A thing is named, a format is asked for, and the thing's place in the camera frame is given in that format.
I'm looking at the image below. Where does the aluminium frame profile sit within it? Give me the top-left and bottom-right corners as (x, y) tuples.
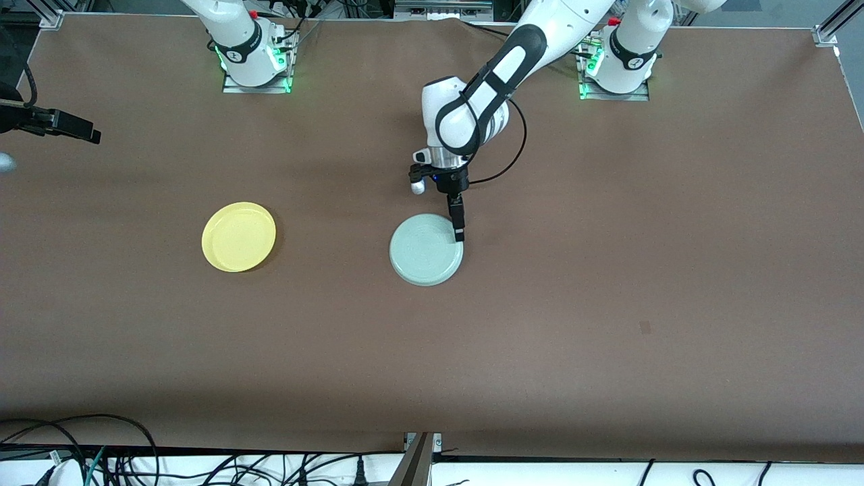
(813, 0), (864, 47)
(27, 0), (65, 29)

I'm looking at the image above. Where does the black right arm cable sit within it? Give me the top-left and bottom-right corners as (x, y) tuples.
(19, 64), (38, 109)

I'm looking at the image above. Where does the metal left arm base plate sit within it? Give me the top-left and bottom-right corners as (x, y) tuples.
(577, 37), (651, 102)

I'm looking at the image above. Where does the yellow plastic plate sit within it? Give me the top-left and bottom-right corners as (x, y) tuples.
(202, 202), (277, 273)

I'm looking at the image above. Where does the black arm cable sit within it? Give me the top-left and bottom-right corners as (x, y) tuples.
(19, 64), (38, 109)
(466, 94), (528, 186)

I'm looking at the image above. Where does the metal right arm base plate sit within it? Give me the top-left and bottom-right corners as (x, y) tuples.
(221, 30), (298, 95)

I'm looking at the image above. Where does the aluminium frame post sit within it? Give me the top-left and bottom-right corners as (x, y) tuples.
(385, 432), (443, 486)

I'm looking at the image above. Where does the metal bracket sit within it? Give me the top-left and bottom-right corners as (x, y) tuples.
(394, 0), (493, 21)

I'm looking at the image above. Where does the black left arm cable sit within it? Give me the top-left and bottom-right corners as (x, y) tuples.
(466, 94), (528, 186)

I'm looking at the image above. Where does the teal cable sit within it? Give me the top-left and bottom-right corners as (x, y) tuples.
(84, 445), (109, 486)

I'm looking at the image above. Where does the pale green plastic plate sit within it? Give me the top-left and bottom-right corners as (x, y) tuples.
(389, 213), (464, 287)

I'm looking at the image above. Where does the brown table cover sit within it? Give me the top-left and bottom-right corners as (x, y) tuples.
(0, 13), (864, 463)

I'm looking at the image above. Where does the black looped cable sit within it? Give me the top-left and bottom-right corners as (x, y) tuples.
(0, 414), (160, 486)

